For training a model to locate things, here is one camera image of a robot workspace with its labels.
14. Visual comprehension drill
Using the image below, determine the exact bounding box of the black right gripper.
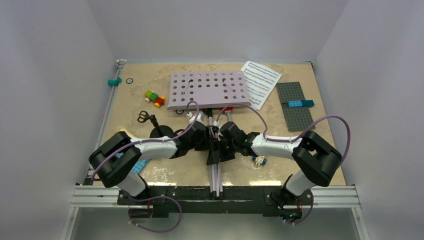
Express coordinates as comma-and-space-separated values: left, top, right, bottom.
207, 137, 238, 166

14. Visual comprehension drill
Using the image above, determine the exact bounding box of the lilac music stand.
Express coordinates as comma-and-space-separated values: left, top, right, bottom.
167, 70, 252, 198

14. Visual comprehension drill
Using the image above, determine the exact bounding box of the beige toy microphone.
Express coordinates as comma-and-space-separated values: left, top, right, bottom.
119, 127, 136, 139

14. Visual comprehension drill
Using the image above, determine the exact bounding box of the sheet music page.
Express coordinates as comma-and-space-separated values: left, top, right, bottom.
241, 61, 282, 110

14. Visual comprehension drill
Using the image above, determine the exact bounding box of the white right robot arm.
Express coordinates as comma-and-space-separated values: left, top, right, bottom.
218, 121, 343, 204

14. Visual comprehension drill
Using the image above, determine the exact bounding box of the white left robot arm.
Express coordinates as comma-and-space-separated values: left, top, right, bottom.
88, 121, 207, 205

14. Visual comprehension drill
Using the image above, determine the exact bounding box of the red and grey brick hammer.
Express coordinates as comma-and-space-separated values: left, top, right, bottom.
220, 107, 233, 122

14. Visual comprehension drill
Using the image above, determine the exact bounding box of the white brick wheeled chassis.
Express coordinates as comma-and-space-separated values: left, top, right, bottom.
252, 156, 267, 166

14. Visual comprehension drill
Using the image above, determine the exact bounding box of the colourful brick toy car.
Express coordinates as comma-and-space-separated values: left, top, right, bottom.
144, 90, 166, 108

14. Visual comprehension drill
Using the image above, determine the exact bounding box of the dark grey brick baseplate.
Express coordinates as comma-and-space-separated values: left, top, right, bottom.
275, 82, 315, 132

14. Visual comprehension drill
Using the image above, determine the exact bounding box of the blue brick on baseplate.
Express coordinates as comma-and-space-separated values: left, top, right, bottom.
287, 100, 315, 108

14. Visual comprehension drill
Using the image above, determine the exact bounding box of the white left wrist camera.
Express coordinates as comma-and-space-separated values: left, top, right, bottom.
186, 112, 205, 124

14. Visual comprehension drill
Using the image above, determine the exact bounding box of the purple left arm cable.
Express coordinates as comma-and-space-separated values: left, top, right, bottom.
91, 100, 200, 181

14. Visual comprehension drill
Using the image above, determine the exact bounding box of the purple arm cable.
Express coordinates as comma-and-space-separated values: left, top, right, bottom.
215, 104, 351, 167
91, 100, 200, 181

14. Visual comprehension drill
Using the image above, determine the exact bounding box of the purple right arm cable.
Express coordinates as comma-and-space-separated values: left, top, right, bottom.
215, 104, 351, 167

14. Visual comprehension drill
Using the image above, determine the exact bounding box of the black front base frame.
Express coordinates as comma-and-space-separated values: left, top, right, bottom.
117, 185, 313, 220

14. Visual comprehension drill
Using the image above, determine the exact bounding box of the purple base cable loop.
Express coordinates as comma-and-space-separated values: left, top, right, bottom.
128, 195, 183, 233

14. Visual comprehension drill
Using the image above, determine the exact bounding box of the teal clamp on rail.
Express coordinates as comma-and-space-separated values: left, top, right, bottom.
107, 76, 122, 87

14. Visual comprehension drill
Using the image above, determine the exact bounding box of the aluminium left side rail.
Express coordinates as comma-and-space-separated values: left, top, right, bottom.
60, 59, 127, 240

